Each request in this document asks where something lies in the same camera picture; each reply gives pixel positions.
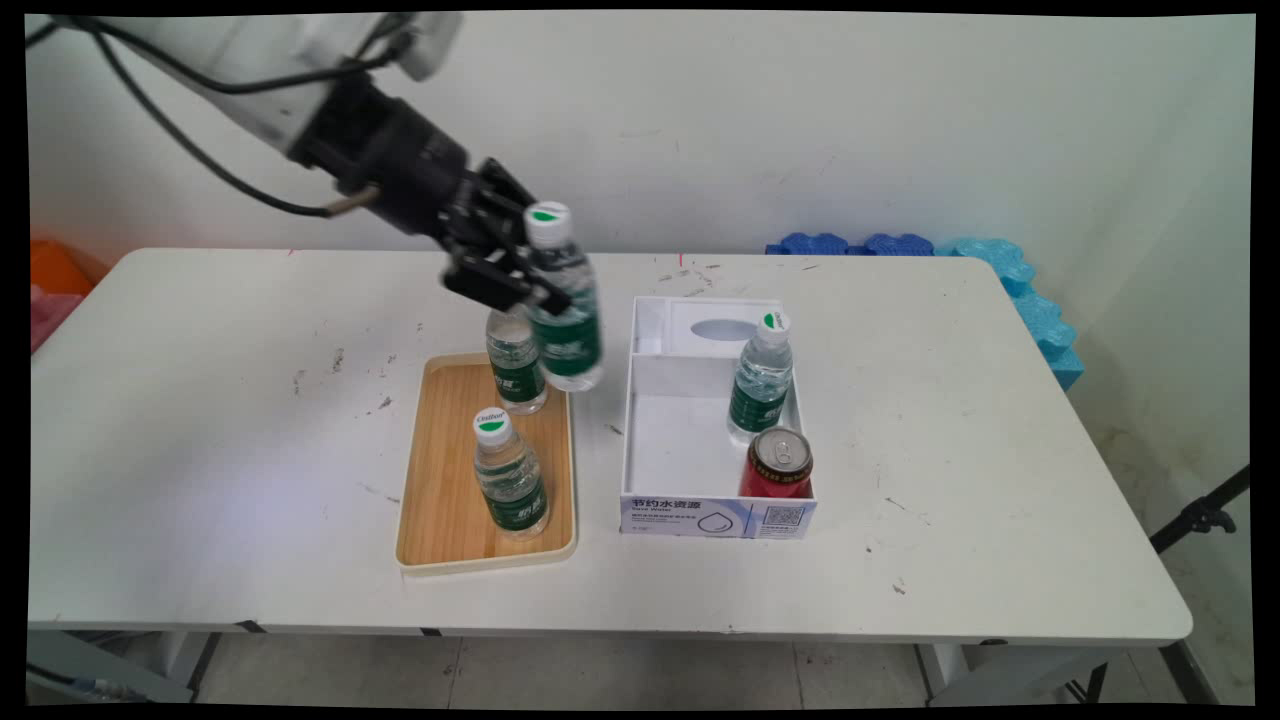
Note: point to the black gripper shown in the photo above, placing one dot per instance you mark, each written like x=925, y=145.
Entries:
x=395, y=160

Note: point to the green label water bottle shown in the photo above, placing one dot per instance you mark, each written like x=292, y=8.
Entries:
x=760, y=385
x=568, y=330
x=510, y=485
x=512, y=370

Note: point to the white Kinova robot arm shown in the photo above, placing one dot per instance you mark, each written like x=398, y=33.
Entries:
x=250, y=70

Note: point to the wooden serving tray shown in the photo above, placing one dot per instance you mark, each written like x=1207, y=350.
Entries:
x=445, y=480

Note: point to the white divided storage box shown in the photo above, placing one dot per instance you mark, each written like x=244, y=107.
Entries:
x=670, y=440

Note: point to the dark blue foam mat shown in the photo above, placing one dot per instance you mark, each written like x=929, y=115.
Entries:
x=850, y=245

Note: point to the red soda can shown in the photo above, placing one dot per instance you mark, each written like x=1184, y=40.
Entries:
x=778, y=468

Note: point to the orange object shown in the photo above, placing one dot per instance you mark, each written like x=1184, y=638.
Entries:
x=55, y=270

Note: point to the pink object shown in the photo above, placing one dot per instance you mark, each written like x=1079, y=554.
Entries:
x=48, y=312

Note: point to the light blue foam mat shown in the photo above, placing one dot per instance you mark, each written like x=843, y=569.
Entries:
x=1035, y=310

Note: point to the black tripod leg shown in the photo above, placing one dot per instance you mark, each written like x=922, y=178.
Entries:
x=1200, y=515

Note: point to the grey table leg frame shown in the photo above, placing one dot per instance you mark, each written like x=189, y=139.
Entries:
x=1010, y=675
x=110, y=670

